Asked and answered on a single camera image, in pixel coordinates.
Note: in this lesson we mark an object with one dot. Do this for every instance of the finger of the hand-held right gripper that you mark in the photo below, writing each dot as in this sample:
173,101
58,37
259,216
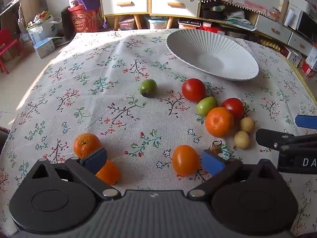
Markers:
270,137
305,122

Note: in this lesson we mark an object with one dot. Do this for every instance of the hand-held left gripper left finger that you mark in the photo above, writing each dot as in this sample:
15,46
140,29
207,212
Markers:
95,159

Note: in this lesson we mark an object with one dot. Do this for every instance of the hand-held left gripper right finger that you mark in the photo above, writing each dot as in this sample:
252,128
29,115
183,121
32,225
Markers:
211,162

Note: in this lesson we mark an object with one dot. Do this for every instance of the mandarin orange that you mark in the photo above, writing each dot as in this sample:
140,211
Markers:
111,174
85,143

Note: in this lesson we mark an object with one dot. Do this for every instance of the smooth orange tomato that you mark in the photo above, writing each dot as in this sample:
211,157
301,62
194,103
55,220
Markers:
185,160

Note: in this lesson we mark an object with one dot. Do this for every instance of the small yellow fruit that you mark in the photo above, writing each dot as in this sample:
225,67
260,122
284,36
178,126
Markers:
242,139
247,124

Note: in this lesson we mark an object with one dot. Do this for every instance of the large orange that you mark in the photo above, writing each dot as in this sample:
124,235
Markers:
219,122

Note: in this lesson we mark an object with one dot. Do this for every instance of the small red tomato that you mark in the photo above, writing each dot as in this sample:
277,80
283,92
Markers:
233,107

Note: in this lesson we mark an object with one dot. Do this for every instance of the green round fruit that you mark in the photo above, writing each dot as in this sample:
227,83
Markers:
206,105
148,88

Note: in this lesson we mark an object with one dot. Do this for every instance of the white ribbed plate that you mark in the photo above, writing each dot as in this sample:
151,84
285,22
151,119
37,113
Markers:
211,54

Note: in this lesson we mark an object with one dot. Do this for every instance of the brown dried calyx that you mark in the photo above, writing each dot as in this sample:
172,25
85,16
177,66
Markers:
216,146

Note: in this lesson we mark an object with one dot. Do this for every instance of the large red tomato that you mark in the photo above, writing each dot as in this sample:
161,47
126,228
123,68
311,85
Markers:
194,90

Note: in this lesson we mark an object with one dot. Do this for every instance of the floral tablecloth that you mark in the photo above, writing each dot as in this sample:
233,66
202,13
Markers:
111,79

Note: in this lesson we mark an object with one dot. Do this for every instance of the microwave oven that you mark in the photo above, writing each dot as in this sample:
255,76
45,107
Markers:
307,24

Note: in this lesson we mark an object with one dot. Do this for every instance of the low grey cabinet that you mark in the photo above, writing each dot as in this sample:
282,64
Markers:
272,29

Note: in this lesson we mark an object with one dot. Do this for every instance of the cardboard tube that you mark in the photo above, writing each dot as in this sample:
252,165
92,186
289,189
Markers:
284,7

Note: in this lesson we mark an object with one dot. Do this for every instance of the tissue box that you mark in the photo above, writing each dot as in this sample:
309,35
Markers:
45,47

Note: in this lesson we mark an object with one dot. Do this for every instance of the pink cloth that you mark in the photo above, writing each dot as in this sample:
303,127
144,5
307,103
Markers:
247,3

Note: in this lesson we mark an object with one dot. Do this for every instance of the black round case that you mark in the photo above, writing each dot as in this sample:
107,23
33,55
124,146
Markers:
213,14

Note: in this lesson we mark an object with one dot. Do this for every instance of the white paper bag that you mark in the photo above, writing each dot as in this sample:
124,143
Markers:
42,33

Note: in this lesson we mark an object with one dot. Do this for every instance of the red bucket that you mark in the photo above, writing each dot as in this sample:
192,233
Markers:
83,22

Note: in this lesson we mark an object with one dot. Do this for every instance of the clear storage box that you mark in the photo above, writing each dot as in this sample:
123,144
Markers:
127,24
158,23

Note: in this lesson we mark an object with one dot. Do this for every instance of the black chair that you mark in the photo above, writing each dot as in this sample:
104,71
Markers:
65,22

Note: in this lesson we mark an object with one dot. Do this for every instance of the red plastic chair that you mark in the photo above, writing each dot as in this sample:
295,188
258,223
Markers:
6,47

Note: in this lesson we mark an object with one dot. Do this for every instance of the white cabinet drawer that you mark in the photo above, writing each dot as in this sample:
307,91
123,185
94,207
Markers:
161,3
111,3

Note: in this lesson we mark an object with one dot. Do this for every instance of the wooden shelf unit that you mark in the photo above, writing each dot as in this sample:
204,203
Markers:
29,5

